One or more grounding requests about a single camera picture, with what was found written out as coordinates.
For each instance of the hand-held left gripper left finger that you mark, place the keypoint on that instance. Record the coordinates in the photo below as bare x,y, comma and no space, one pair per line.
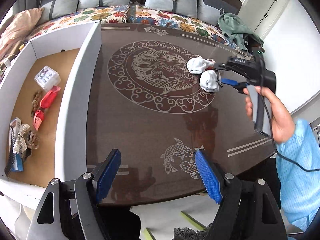
107,175

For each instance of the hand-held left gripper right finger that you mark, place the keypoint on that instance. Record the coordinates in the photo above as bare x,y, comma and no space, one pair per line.
208,177

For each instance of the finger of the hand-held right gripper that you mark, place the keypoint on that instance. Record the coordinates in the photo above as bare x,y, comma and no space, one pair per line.
221,66
231,82

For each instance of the white sock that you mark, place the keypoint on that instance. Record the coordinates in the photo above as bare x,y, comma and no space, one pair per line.
208,80
197,65

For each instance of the dark eyeglasses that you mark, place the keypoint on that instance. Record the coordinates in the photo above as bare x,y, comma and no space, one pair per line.
32,140

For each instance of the blue white toothpaste box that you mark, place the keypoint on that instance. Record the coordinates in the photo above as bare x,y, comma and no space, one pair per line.
19,163

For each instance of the red charm packet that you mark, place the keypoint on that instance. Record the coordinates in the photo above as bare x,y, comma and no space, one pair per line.
38,118

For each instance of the white cardboard box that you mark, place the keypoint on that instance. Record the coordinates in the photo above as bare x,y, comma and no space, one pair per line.
67,92

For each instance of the rhinestone bow hair clip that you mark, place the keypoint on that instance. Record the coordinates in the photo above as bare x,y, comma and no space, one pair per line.
21,137

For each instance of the red satin pouch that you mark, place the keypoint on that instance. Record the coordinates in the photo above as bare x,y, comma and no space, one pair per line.
50,96

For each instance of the black comb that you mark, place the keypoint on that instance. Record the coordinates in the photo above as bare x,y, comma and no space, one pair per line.
11,155

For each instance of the clear cartoon print plastic case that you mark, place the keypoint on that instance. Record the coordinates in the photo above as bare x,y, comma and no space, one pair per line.
47,77

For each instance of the person's right forearm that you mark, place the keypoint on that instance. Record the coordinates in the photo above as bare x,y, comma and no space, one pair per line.
300,180

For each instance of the person's right hand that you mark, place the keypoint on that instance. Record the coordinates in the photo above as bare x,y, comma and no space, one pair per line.
281,122

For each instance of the green cloth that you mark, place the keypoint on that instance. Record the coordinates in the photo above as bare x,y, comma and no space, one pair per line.
235,27

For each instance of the yellow-green strip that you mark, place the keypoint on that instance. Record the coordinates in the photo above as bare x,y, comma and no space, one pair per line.
149,234
191,220

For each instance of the person's left leg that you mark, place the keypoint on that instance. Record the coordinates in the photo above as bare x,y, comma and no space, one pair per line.
120,225

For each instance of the dark shaggy mat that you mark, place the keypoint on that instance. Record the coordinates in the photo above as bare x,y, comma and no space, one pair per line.
190,233

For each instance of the white door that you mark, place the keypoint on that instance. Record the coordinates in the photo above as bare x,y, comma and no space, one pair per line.
265,10

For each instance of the floral sofa cover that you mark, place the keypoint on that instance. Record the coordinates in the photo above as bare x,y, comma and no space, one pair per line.
75,17
175,20

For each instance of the white plastic stool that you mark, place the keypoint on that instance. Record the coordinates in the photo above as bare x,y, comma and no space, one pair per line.
22,220

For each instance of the pink pillow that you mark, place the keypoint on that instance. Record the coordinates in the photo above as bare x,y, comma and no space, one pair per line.
17,27

